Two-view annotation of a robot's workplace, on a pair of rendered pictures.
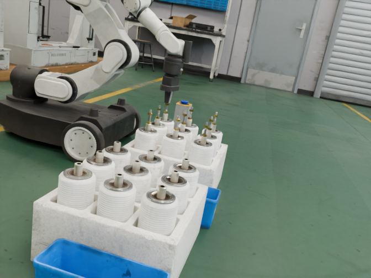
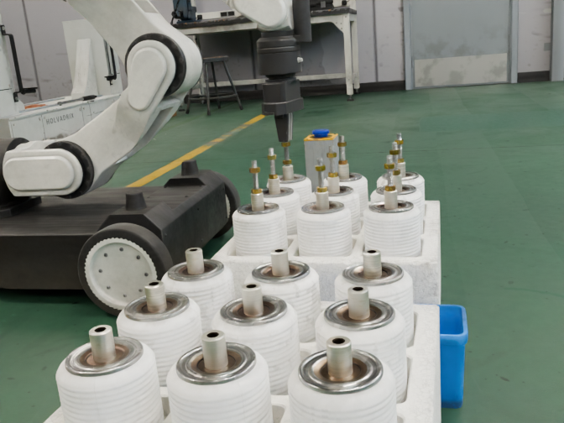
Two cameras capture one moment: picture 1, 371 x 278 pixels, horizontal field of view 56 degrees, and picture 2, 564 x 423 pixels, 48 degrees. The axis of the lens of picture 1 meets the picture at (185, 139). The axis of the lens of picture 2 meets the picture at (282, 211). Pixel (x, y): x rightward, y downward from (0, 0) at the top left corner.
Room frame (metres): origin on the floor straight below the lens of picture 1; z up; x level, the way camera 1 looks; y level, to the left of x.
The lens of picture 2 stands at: (0.31, 0.04, 0.54)
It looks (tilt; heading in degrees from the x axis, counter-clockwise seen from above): 15 degrees down; 4
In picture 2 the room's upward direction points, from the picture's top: 5 degrees counter-clockwise
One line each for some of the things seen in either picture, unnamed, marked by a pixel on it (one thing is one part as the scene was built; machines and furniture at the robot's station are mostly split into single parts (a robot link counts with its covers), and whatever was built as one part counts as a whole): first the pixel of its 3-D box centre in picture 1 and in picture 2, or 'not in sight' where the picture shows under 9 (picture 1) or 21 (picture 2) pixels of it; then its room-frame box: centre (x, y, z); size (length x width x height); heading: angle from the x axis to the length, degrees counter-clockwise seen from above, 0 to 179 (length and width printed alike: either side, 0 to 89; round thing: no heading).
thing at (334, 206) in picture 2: (175, 137); (322, 207); (1.37, 0.04, 0.25); 0.08 x 0.08 x 0.01
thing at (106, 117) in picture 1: (66, 104); (78, 199); (1.84, 0.66, 0.19); 0.64 x 0.52 x 0.33; 81
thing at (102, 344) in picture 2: (78, 169); (102, 344); (0.86, 0.27, 0.26); 0.02 x 0.02 x 0.03
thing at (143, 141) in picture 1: (144, 150); (263, 256); (1.40, 0.16, 0.16); 0.10 x 0.10 x 0.18
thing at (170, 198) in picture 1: (160, 196); (340, 371); (0.81, 0.04, 0.25); 0.08 x 0.08 x 0.01
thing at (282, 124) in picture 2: (167, 96); (281, 127); (1.61, 0.12, 0.37); 0.03 x 0.02 x 0.06; 68
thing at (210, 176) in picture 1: (176, 164); (338, 270); (1.49, 0.02, 0.09); 0.39 x 0.39 x 0.18; 79
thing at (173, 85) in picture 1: (171, 77); (282, 82); (1.63, 0.11, 0.46); 0.13 x 0.10 x 0.12; 158
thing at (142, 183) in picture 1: (132, 198); (260, 383); (0.95, 0.13, 0.16); 0.10 x 0.10 x 0.18
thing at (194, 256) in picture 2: (117, 146); (195, 261); (1.09, 0.22, 0.26); 0.02 x 0.02 x 0.03
